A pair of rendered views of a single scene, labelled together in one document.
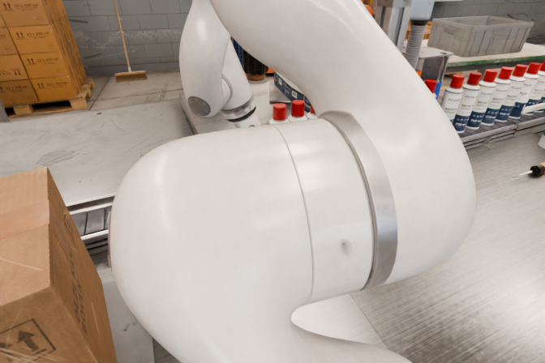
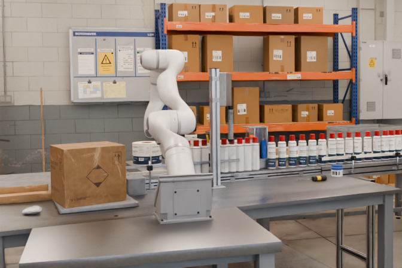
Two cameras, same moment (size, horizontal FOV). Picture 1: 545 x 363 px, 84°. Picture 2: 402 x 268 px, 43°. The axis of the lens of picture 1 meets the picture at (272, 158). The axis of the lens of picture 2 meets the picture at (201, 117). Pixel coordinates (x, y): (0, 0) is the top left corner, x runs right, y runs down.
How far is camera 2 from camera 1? 226 cm
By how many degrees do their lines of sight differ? 29
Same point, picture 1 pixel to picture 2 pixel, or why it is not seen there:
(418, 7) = (221, 102)
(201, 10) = (152, 103)
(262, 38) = (166, 100)
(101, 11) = (26, 131)
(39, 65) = not seen: outside the picture
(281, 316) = (167, 125)
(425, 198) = (184, 115)
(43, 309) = (122, 150)
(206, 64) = not seen: hidden behind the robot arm
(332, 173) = (173, 112)
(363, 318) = not seen: hidden behind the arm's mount
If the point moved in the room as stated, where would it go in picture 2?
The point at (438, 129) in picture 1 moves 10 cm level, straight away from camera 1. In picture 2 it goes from (186, 109) to (198, 108)
